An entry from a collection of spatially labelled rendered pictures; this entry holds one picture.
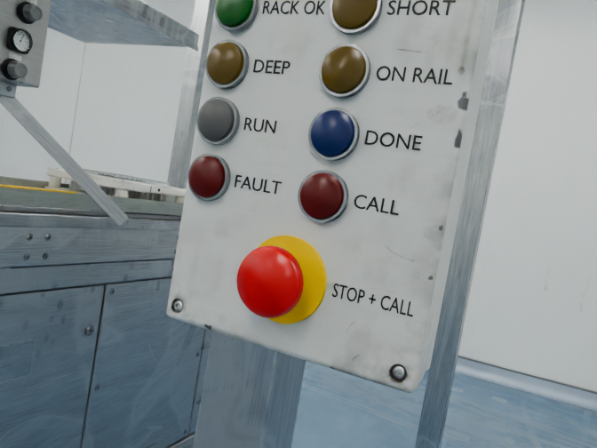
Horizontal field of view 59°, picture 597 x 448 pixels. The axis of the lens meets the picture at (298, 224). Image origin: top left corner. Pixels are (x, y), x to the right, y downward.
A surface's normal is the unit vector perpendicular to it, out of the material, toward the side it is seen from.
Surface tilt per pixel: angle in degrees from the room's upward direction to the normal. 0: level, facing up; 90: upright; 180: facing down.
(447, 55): 90
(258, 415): 90
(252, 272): 87
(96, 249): 90
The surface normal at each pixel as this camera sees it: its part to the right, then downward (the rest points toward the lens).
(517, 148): -0.39, -0.02
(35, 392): 0.89, 0.17
